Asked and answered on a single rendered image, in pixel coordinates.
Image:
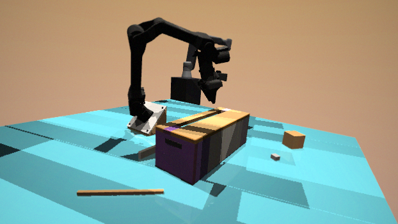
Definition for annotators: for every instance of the brown wooden stick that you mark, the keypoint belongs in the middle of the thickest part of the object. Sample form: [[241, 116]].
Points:
[[120, 192]]

